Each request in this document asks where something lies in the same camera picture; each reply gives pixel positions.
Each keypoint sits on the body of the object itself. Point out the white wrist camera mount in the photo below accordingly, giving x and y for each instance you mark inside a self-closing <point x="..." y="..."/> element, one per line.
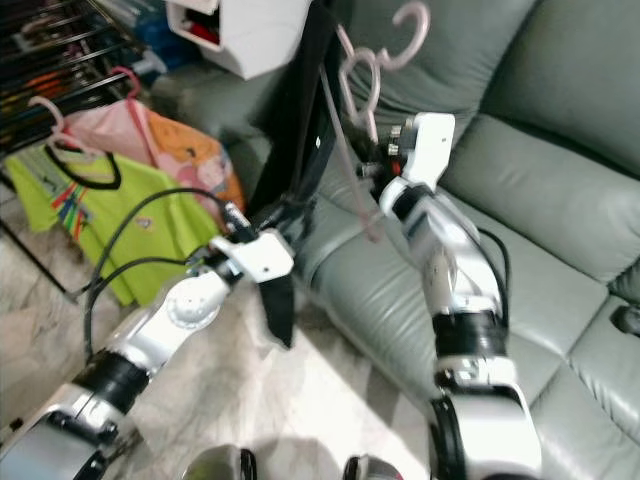
<point x="432" y="150"/>
<point x="260" y="258"/>

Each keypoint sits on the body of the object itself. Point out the black garment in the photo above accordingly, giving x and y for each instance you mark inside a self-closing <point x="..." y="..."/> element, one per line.
<point x="295" y="120"/>

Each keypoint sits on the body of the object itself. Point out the grey robot leg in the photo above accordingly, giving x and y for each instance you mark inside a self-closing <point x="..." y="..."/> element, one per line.
<point x="375" y="470"/>
<point x="220" y="468"/>

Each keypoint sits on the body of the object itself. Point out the white plastic hanger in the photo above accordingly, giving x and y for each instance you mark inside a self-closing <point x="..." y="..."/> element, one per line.
<point x="45" y="105"/>

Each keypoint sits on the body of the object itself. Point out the lime green t-shirt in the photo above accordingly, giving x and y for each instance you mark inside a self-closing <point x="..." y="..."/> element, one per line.
<point x="130" y="240"/>

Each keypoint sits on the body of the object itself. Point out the pink and orange garment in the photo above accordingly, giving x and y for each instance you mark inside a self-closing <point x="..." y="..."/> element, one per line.
<point x="175" y="150"/>

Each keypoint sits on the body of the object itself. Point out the blue bag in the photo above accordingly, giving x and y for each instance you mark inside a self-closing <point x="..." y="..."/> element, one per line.
<point x="150" y="25"/>

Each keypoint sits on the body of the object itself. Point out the red plastic hanger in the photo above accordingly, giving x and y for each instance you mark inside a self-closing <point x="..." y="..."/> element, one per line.
<point x="130" y="76"/>

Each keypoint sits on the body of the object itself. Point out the black metal drying rack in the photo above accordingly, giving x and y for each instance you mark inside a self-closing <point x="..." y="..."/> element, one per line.
<point x="50" y="60"/>

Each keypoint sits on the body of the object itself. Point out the grey right robot leg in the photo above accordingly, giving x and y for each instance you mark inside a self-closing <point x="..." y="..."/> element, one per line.
<point x="375" y="470"/>

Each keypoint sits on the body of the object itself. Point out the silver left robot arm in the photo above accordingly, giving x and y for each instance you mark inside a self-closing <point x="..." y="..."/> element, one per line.
<point x="180" y="315"/>

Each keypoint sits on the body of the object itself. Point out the white plastic storage box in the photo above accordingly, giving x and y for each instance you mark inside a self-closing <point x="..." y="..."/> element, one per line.
<point x="255" y="35"/>

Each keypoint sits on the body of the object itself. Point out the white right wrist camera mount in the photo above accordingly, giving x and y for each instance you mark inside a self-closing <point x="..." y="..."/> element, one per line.
<point x="432" y="150"/>

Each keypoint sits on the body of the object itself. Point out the grey left robot leg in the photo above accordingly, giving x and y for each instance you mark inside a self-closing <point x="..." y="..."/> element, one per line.
<point x="220" y="468"/>

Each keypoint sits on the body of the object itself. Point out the grey-green leather sofa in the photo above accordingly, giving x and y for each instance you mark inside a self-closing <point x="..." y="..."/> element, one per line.
<point x="560" y="200"/>

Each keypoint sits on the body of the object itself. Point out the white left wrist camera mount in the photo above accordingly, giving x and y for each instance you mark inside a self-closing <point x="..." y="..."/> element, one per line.
<point x="260" y="258"/>

